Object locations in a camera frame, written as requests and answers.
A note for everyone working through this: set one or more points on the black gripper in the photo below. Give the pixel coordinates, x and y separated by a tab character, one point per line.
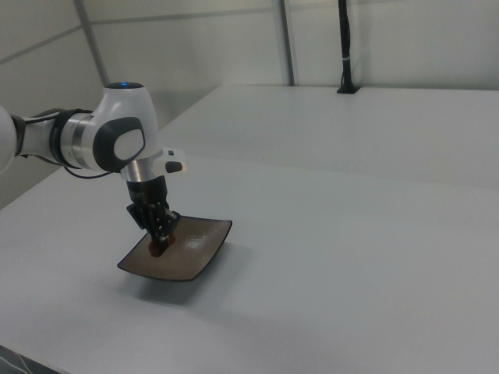
147	192

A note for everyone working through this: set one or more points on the small red-brown food item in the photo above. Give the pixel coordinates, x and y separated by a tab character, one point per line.
154	251

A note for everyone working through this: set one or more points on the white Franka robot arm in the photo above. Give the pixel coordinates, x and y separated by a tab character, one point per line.
117	128

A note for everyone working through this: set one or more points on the square brown ceramic plate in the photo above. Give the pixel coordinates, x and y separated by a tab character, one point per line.
195	249

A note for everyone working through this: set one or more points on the black camera pole with base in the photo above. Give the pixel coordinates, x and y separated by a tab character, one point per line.
346	58

